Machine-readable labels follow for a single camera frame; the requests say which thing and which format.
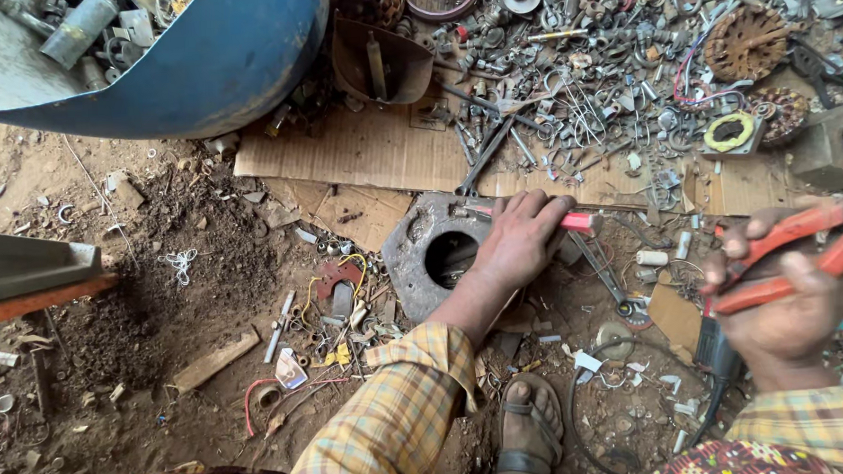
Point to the person's left hand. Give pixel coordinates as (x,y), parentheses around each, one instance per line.
(518,250)

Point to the person's right hand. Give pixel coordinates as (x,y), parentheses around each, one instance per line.
(788,327)

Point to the person's right fingers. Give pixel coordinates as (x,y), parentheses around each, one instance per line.
(738,241)

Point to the small white cylinder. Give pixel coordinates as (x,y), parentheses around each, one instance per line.
(651,257)

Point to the torn cardboard piece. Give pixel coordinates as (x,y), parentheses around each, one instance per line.
(675,315)

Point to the stator with yellow winding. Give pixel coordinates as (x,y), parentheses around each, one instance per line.
(729,132)

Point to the black angle grinder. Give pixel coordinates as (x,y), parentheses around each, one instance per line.
(717,358)

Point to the grey concrete block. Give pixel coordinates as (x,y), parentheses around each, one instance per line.
(833,146)

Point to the round copper-wound stator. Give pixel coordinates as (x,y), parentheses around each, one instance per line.
(745,41)

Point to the patterned cloth garment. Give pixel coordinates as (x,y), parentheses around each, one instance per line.
(737,461)

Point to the heap of scrap metal parts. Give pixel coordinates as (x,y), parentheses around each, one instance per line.
(599,66)

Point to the steel open-end wrench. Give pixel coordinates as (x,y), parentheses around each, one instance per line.
(485,157)

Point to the person's foot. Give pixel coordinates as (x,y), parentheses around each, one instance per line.
(527,421)

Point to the brown leather sandal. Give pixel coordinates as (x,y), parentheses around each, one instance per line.
(524,463)

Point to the grey metal plate with hole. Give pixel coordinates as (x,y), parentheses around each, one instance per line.
(411,251)

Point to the brown cardboard sheet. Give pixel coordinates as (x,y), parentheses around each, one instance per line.
(361,151)

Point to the rusty metal scoop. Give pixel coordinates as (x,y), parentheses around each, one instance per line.
(382,64)

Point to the flat wooden piece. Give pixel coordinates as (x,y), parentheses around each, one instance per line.
(215,360)

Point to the blue drum of scrap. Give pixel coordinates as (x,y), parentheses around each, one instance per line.
(229,67)

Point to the orange wooden beam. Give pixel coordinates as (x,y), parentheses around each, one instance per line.
(37,300)

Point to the grey metal channel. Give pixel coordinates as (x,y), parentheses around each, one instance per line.
(25,265)

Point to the red metal bracket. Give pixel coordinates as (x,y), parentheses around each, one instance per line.
(338,276)

